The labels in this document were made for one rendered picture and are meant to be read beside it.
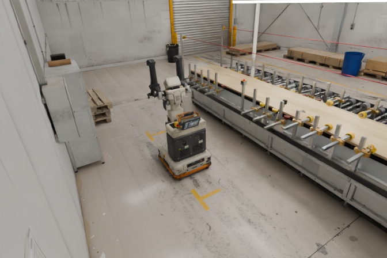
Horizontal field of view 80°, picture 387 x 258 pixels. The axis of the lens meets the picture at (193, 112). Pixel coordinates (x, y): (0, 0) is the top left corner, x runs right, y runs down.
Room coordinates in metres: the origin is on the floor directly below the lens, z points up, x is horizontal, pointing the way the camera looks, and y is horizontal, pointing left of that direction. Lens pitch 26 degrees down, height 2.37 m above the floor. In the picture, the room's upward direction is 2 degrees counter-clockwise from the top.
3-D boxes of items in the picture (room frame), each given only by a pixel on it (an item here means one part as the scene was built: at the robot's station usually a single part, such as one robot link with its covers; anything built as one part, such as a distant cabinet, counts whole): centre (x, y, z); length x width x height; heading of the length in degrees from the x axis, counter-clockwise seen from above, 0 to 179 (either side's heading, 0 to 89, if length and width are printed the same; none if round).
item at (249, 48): (11.31, -2.99, 0.23); 2.41 x 0.77 x 0.17; 121
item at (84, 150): (3.35, 1.90, 0.78); 0.90 x 0.45 x 1.55; 29
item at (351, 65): (7.22, -5.12, 0.36); 0.59 x 0.57 x 0.73; 119
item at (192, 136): (2.90, 0.13, 0.59); 0.55 x 0.34 x 0.83; 120
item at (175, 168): (2.98, 0.18, 0.16); 0.67 x 0.64 x 0.25; 30
